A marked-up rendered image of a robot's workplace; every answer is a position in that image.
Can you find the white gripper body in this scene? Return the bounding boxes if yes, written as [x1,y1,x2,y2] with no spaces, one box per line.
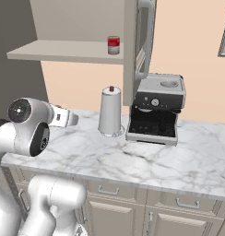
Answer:
[66,109,80,128]

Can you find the red and white food can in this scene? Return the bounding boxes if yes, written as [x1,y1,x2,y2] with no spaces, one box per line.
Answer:
[107,35,121,55]

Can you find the white paper towel roll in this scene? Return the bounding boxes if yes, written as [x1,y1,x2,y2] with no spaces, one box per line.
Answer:
[98,87,123,135]

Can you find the paper towel holder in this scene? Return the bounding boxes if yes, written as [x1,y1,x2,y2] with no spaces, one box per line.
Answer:
[98,86,126,138]

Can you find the beige drawer front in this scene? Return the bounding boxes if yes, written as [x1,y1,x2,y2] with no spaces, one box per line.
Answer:
[86,179,137,198]
[16,167,76,186]
[160,191,218,217]

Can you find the grey and black coffee machine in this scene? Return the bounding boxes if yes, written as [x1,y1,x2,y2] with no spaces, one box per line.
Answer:
[125,72,187,147]

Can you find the beige cupboard door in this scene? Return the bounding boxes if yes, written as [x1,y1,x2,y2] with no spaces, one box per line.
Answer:
[145,206,223,236]
[86,196,147,236]

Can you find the beige open wall cabinet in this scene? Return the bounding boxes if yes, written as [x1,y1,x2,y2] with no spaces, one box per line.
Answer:
[6,0,125,65]

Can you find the grey drawer handle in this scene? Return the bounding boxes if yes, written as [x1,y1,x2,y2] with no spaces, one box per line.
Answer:
[175,196,201,210]
[97,184,121,196]

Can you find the grey cupboard door handle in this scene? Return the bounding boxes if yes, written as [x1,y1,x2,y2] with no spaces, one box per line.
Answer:
[18,188,31,214]
[147,211,155,236]
[80,205,89,226]

